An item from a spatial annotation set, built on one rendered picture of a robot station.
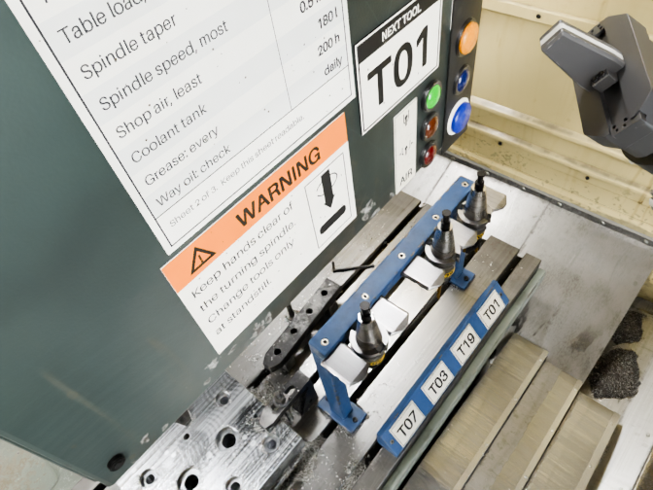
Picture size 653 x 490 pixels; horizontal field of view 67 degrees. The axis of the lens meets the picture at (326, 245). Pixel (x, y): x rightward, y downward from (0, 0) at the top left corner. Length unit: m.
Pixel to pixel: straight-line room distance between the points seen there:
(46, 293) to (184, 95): 0.11
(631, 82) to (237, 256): 0.31
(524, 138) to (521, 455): 0.80
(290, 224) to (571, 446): 1.11
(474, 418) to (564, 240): 0.56
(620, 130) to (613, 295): 1.08
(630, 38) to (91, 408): 0.46
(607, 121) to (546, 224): 1.10
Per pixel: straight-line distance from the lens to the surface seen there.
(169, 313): 0.30
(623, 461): 1.43
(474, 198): 0.94
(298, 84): 0.29
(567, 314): 1.47
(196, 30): 0.24
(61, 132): 0.22
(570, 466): 1.34
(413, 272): 0.90
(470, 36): 0.45
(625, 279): 1.50
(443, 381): 1.12
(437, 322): 1.21
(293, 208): 0.34
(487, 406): 1.30
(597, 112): 0.45
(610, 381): 1.51
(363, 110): 0.36
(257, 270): 0.34
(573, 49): 0.44
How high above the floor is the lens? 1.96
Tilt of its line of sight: 52 degrees down
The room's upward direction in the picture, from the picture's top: 12 degrees counter-clockwise
